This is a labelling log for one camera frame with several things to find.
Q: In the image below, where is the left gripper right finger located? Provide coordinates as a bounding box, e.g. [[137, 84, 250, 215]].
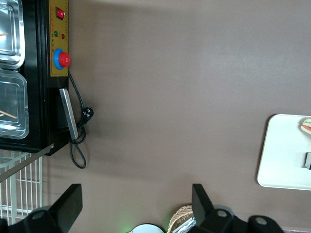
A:
[[192, 183, 248, 233]]

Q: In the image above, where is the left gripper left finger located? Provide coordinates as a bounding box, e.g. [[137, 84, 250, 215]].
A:
[[9, 183, 83, 233]]

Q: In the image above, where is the beige plastic tray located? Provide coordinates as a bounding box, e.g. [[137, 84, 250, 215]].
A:
[[257, 114, 311, 191]]

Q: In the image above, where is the wicker basket with foil trays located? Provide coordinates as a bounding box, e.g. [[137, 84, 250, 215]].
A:
[[167, 204, 195, 233]]

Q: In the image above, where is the silver metal bar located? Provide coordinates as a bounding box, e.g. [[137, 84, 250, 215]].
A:
[[0, 143, 54, 183]]

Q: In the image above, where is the thin wooden stick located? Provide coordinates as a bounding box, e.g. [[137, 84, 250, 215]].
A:
[[0, 110, 17, 119]]

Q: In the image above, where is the black sealing machine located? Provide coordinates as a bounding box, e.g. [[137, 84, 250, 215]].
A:
[[0, 0, 70, 156]]

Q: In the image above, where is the metal food container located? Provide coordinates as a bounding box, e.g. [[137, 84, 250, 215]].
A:
[[0, 0, 26, 70], [0, 69, 30, 139]]

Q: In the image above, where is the wrapped triangle sandwich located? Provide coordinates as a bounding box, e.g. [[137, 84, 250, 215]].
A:
[[299, 116, 311, 136]]

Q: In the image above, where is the red emergency stop button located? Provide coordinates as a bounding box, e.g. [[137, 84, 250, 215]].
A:
[[53, 48, 71, 70]]

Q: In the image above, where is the yellow control panel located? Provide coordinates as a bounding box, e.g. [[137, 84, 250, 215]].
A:
[[48, 0, 69, 77]]

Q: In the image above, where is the white wire rack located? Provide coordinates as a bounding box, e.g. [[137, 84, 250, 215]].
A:
[[0, 149, 43, 225]]

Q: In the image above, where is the silver machine handle bar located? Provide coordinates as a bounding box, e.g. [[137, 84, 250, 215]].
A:
[[59, 88, 79, 140]]

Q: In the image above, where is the black power cable with plug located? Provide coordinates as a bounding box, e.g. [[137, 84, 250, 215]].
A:
[[68, 71, 95, 169]]

